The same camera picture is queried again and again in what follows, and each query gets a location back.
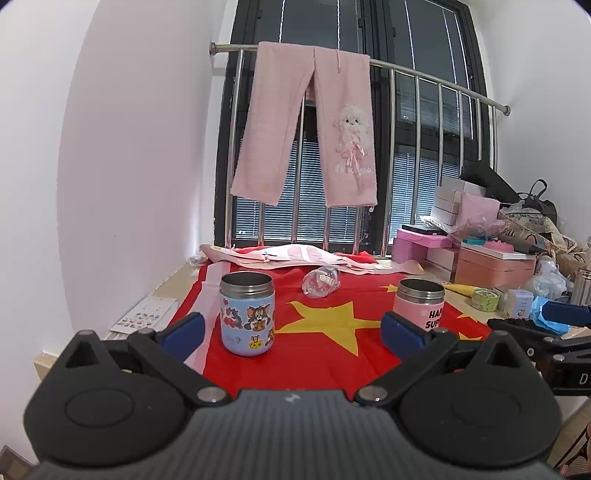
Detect sticker sheet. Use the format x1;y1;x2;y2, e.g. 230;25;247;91
108;295;179;335

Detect steel thermos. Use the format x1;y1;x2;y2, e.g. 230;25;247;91
571;267;591;306

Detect pink pants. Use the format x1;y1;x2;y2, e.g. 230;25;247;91
230;41;378;208

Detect blue cartoon steel cup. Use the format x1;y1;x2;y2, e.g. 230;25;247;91
219;272;276;356

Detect black handbag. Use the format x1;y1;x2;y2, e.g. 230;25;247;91
521;178;559;228

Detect pink gift bag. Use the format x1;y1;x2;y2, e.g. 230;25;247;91
459;191;502;228

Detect white folded cloth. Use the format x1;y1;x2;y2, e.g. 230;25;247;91
259;246;338;269

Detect flat black box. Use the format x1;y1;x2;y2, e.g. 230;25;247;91
400;223;445;236

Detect red flag with yellow stars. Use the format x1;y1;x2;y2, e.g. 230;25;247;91
173;251;493;398

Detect black bag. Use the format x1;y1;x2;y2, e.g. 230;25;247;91
459;159;520;205

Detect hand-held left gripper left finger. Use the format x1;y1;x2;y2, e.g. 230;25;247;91
60;312;233;408

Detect white plastic bag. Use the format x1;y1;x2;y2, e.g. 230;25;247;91
531;256;574;300

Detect black window frame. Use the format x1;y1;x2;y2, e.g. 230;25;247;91
215;0;491;259

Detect yellow tube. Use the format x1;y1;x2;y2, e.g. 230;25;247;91
441;280;479;299

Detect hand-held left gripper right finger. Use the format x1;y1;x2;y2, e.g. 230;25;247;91
353;311;536;408

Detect pink folded garment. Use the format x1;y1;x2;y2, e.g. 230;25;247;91
187;244;428;278

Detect low white box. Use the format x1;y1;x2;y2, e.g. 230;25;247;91
425;247;459;272

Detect white cardboard box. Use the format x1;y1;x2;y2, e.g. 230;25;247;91
441;176;486;198
431;188;463;226

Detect blue face mask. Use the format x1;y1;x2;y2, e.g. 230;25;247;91
529;295;571;336

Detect green tape roll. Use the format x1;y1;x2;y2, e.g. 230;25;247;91
471;287;502;313

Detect pink steel cup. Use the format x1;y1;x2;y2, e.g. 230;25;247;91
393;278;446;331

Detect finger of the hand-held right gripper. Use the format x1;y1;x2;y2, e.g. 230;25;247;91
487;318;591;358
541;299;591;325

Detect clear plastic bottle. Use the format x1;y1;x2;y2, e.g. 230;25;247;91
301;265;342;299

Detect steel window railing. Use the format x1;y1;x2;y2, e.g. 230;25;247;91
209;41;511;259

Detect patterned tote bag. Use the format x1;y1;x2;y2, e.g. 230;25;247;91
500;211;586;269

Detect small white box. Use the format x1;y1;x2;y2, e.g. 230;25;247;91
505;289;537;319

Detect large pink storage box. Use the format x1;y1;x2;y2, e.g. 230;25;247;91
454;244;537;290

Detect bright pink box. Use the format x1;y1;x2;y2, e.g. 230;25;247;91
392;229;454;262

